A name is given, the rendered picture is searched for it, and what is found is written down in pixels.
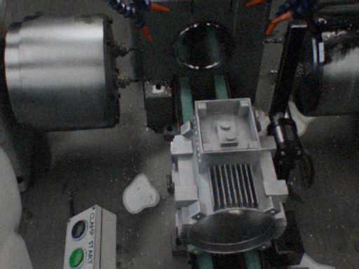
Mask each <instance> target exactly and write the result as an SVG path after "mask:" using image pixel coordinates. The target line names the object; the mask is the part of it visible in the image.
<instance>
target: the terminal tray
mask: <svg viewBox="0 0 359 269"><path fill-rule="evenodd" d="M242 102H246V105H243V104H242ZM200 104H204V105H205V106H204V107H201V106H200ZM193 127H194V141H195V146H196V157H197V163H198V173H199V174H201V176H202V175H203V174H207V173H208V168H210V171H211V172H212V171H213V167H214V166H215V171H217V170H219V165H220V168H221V170H223V169H224V165H225V167H226V169H228V168H229V164H231V168H234V165H235V164H236V168H239V165H240V164H241V166H242V169H244V167H245V165H246V167H247V170H249V166H250V165H251V166H252V171H253V172H256V171H257V169H258V166H259V157H260V153H261V150H262V149H261V146H260V143H259V135H258V133H257V128H256V125H255V118H254V115H253V112H252V105H251V102H250V98H246V99H216V100H205V101H195V116H194V117H193ZM252 142H254V143H255V146H251V143H252ZM206 145H210V148H209V149H207V148H206V147H205V146H206Z"/></svg>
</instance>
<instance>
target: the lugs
mask: <svg viewBox="0 0 359 269"><path fill-rule="evenodd" d="M255 125H256V128H257V133H258V132H261V131H262V127H261V125H260V122H259V121H258V120H256V119H255ZM180 132H181V135H182V136H183V137H185V138H187V139H188V138H190V137H191V136H192V135H194V127H193V123H192V122H190V121H188V122H186V123H185V124H183V125H182V126H180ZM262 206H263V209H264V213H267V214H268V215H270V216H275V215H276V214H279V213H281V208H280V203H279V201H277V200H275V199H274V198H272V197H271V196H270V197H268V198H267V199H264V200H263V201H262ZM188 208H189V218H192V219H193V220H196V221H199V220H200V219H202V218H204V217H206V216H207V211H206V206H205V204H203V203H202V202H200V201H196V202H195V203H194V204H192V205H189V207H188ZM269 247H271V241H270V240H269V241H268V242H266V243H265V244H263V245H262V246H258V247H257V248H255V249H259V250H261V251H263V250H264V249H267V248H269ZM188 251H189V252H191V253H193V254H200V253H202V252H204V251H201V250H200V249H197V248H196V247H194V246H193V245H192V244H188Z"/></svg>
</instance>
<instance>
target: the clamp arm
mask: <svg viewBox="0 0 359 269"><path fill-rule="evenodd" d="M306 31H307V23H306V21H305V20H289V21H288V27H287V32H286V35H285V41H284V44H283V52H282V56H281V59H280V64H279V68H278V75H277V79H276V84H275V88H274V91H273V99H272V102H271V108H270V111H269V122H272V121H273V120H275V118H279V117H280V115H281V117H283V118H284V117H285V114H286V111H287V105H288V102H289V99H290V95H291V92H292V85H293V83H294V78H295V75H296V73H297V65H298V62H299V58H300V55H301V53H302V46H303V43H304V38H305V36H306ZM279 114H280V115H279ZM275 115H276V117H275Z"/></svg>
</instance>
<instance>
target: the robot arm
mask: <svg viewBox="0 0 359 269"><path fill-rule="evenodd" d="M21 215H22V204H21V200H20V192H19V188H18V183H17V179H16V177H15V174H14V171H13V167H12V165H11V162H10V160H9V157H8V156H7V154H6V153H5V151H4V150H3V149H2V148H1V147H0V269H33V266H32V263H31V261H30V257H29V255H28V252H27V248H26V245H25V241H24V240H23V238H22V236H21V235H20V234H19V233H17V231H18V226H19V222H20V217H21Z"/></svg>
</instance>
